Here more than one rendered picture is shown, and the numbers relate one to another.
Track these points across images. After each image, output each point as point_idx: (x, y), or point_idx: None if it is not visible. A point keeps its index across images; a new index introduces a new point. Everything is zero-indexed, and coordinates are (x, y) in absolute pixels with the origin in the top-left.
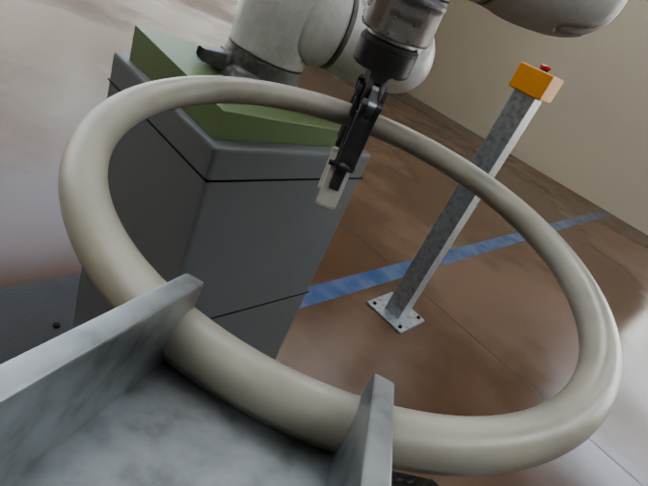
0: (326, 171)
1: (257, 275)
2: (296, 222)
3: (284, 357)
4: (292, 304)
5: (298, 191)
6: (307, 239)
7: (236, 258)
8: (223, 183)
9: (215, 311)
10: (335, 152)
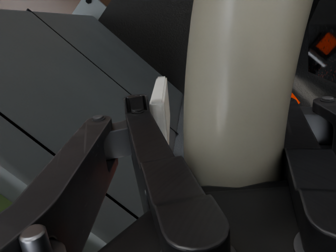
0: (169, 125)
1: (92, 84)
2: (30, 79)
3: (39, 0)
4: (51, 22)
5: (17, 109)
6: (16, 47)
7: (117, 121)
8: (139, 216)
9: None
10: (168, 142)
